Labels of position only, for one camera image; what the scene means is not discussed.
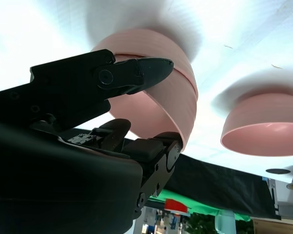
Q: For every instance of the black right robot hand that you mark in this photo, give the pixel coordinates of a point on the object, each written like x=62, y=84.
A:
x=51, y=170

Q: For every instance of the pink plastic bowl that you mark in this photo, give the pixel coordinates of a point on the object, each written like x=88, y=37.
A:
x=161, y=114
x=258, y=114
x=146, y=41

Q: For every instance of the red plastic object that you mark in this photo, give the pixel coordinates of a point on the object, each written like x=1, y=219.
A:
x=175, y=206

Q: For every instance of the green cloth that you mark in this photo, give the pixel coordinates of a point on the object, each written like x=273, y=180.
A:
x=200, y=202

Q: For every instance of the green leafy plant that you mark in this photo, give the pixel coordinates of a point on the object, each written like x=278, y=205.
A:
x=202, y=224

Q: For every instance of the black backdrop cloth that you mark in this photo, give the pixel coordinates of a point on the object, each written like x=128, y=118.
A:
x=222, y=185

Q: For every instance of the mint green cup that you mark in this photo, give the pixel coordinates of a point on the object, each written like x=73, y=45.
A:
x=224, y=224

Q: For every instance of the black round table grommet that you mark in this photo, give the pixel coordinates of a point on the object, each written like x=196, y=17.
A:
x=277, y=171

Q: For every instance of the brown cardboard box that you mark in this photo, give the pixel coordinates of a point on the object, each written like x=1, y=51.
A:
x=278, y=226

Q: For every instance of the small tan debris sliver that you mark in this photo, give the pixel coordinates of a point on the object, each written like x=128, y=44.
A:
x=276, y=66

